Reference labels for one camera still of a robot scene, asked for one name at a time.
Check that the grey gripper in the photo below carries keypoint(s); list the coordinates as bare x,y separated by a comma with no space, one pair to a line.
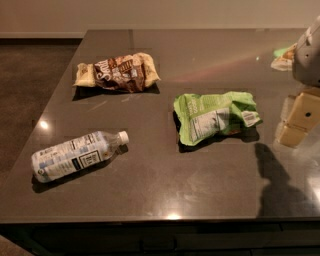
308,61

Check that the green rice chip bag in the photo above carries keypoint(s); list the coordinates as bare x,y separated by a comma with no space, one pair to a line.
203,116

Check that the brown chip bag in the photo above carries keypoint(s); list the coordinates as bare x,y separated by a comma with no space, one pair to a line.
130,73

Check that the clear plastic water bottle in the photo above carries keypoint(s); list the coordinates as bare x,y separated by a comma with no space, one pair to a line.
77,154

